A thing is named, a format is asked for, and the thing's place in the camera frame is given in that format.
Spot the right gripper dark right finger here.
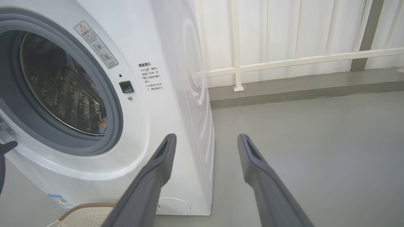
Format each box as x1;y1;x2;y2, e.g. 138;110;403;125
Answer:
237;134;315;227

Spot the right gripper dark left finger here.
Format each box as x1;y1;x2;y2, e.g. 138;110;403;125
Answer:
101;133;177;227

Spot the black round glass washer door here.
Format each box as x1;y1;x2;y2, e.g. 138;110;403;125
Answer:
0;141;18;196

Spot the white front-load washing machine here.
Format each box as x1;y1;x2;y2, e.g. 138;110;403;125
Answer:
0;0;216;216

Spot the cream laundry basket brown rim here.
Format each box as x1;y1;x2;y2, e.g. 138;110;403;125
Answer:
46;203;118;227

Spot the blue energy label sticker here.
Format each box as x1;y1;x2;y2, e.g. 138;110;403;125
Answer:
47;193;74;211

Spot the white metal railing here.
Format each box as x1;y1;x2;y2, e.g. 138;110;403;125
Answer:
193;0;404;92

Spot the grey warning sticker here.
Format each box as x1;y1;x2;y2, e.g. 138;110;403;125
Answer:
74;20;119;69

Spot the grey pillar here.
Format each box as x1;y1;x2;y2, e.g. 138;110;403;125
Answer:
350;0;385;72

